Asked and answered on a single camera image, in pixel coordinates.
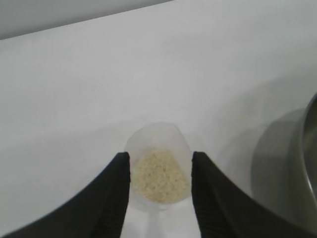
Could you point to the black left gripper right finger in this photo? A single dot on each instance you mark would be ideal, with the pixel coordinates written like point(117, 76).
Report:
point(223, 210)

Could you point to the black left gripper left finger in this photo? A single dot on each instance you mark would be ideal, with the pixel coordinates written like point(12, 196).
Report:
point(94, 205)

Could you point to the white rice grains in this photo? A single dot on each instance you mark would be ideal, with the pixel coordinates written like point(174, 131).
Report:
point(159, 176)

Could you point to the translucent plastic measuring cup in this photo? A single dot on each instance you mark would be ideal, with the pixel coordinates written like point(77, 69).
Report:
point(153, 136)

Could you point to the stainless steel mixing bowl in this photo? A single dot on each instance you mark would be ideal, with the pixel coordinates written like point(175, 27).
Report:
point(280, 161)

